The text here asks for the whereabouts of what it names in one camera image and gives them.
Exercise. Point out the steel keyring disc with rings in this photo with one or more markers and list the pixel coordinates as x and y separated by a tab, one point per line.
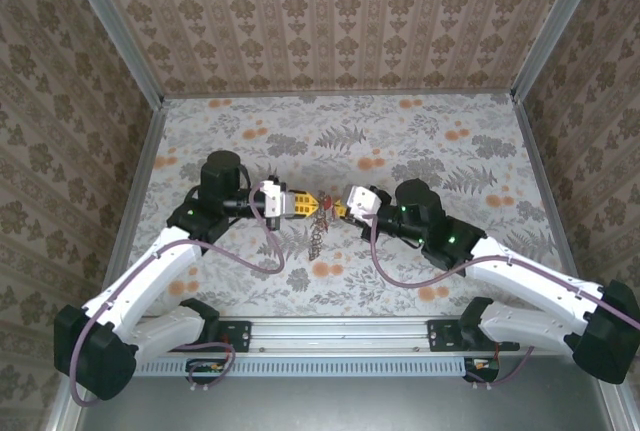
317	241

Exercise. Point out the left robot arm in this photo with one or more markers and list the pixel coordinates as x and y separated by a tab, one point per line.
145	276

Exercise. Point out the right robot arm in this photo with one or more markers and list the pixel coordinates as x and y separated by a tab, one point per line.
530	271

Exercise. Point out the grey metal panel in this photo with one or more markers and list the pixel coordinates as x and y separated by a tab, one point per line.
325	406

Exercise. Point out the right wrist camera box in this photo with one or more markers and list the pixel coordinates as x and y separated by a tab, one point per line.
362	198

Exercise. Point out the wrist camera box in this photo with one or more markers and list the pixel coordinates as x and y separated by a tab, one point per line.
362	198
274	198

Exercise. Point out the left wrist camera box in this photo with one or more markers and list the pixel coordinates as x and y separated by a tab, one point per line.
274	198

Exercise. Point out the aluminium table side rail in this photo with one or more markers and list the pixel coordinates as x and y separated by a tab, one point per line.
142	186
545	176

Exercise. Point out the aluminium table end rail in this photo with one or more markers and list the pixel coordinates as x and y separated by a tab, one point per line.
340	94

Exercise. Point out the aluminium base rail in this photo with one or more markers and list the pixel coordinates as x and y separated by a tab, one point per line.
340	333

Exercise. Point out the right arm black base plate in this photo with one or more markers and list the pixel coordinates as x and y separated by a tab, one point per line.
442	336

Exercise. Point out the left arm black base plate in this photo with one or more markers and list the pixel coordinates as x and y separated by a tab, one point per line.
235	336

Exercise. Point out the aluminium frame post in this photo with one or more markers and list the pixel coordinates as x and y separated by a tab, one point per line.
112	31
560	26

